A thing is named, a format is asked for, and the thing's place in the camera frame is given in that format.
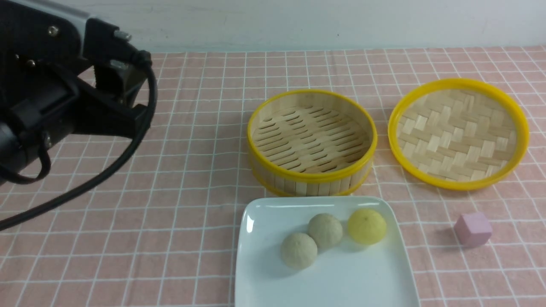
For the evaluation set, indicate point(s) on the pink cube block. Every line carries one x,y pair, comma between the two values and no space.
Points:
473,229

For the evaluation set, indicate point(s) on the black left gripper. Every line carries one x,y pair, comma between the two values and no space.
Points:
41,104

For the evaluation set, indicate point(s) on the white steamed bun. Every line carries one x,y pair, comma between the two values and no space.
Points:
298,251
326,230

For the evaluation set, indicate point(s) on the pink checkered tablecloth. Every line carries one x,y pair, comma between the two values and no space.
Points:
163,231

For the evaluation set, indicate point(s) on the white square plate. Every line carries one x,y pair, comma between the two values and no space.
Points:
349,275

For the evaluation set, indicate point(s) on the white steamed bun back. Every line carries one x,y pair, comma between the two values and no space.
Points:
326,230

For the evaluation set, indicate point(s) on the yellow steamed bun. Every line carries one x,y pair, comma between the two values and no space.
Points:
366,226

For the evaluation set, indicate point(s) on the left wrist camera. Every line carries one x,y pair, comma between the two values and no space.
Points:
43,30

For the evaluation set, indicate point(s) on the bamboo steamer basket yellow rim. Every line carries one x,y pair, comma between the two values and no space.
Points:
308,143

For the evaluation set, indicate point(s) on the bamboo steamer lid yellow rim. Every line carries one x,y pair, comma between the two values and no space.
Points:
458,134

